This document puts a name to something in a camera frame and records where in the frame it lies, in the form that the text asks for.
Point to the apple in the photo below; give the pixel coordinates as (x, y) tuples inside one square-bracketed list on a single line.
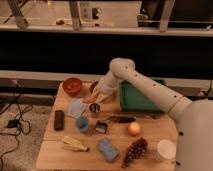
[(134, 129)]

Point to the blue sponge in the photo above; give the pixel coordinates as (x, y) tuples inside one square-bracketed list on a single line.
[(108, 150)]

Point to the black remote control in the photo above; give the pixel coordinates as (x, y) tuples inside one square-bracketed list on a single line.
[(59, 120)]

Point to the dark handled utensil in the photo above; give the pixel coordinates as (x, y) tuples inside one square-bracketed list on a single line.
[(120, 119)]

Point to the blue plastic cup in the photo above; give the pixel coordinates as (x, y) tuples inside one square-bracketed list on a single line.
[(82, 123)]

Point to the green plastic tray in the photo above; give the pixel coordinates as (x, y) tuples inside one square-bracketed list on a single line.
[(132, 100)]

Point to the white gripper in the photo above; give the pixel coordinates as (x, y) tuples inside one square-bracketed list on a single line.
[(101, 91)]

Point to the purple bowl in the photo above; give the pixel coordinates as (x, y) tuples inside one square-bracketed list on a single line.
[(93, 85)]

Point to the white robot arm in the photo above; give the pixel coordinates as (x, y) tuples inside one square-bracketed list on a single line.
[(193, 119)]

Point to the small metal cup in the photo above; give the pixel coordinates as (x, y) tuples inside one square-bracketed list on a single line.
[(94, 109)]

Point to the red bowl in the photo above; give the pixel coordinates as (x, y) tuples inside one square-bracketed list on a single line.
[(72, 86)]

